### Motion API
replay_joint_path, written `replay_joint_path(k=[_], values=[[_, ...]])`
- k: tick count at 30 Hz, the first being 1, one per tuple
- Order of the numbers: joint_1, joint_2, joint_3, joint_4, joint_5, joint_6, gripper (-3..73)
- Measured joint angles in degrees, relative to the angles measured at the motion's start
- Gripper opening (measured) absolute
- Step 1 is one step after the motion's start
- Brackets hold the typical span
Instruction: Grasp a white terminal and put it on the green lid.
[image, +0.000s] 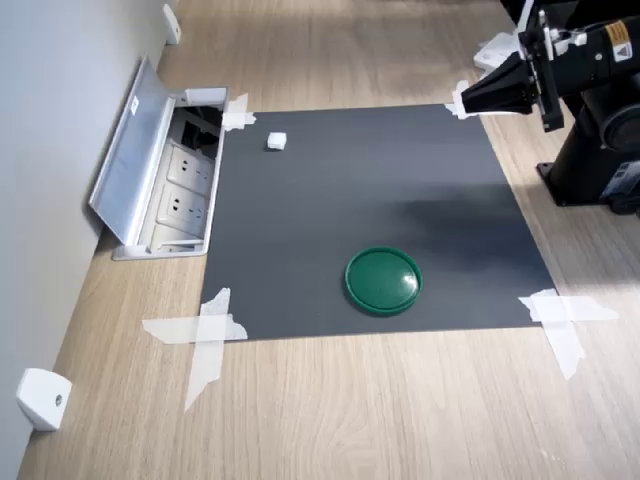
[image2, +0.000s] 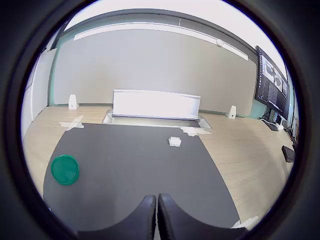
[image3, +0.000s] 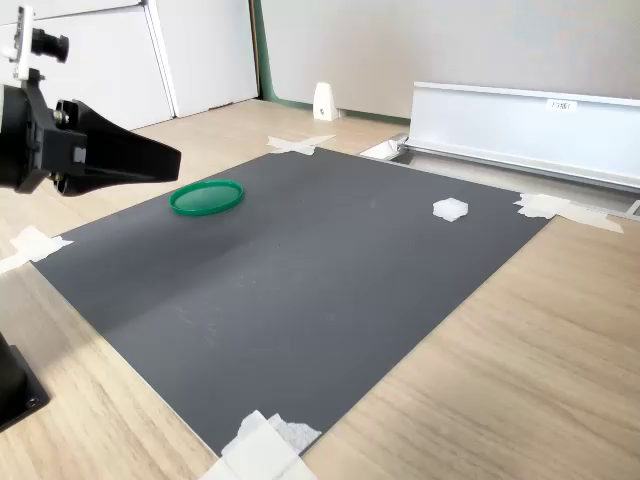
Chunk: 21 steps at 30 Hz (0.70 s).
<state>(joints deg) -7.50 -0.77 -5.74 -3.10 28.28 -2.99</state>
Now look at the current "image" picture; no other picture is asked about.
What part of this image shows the white blank socket panel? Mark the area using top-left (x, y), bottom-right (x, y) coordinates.
top-left (143, 223), bottom-right (207, 250)

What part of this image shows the round green lid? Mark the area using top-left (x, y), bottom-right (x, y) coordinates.
top-left (343, 246), bottom-right (424, 317)

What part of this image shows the white corner bracket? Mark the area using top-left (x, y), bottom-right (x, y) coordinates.
top-left (162, 3), bottom-right (183, 47)
top-left (14, 367), bottom-right (73, 433)

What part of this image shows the white power socket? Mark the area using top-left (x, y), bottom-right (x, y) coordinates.
top-left (155, 182), bottom-right (212, 227)
top-left (166, 143), bottom-right (215, 189)

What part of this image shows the white bracket taped to table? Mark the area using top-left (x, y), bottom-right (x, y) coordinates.
top-left (472, 32), bottom-right (522, 72)

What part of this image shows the silver socket box lid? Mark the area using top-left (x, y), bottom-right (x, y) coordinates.
top-left (88, 54), bottom-right (177, 248)

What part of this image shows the dark grey mat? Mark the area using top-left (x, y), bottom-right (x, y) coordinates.
top-left (201, 103), bottom-right (558, 343)

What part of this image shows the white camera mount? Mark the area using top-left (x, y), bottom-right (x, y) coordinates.
top-left (545, 26), bottom-right (587, 56)

